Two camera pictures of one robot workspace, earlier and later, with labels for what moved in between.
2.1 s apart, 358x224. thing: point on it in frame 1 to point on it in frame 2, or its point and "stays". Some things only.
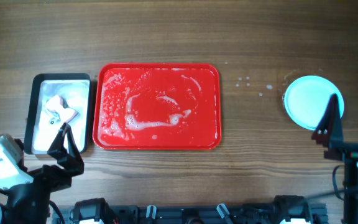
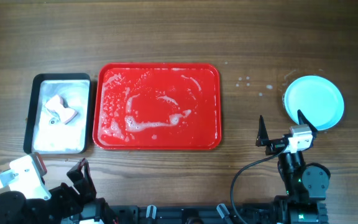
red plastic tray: (157, 106) stays
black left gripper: (66, 162) to (81, 182)
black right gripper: (339, 148) to (278, 145)
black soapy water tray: (41, 133) stays
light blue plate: (306, 98) stays
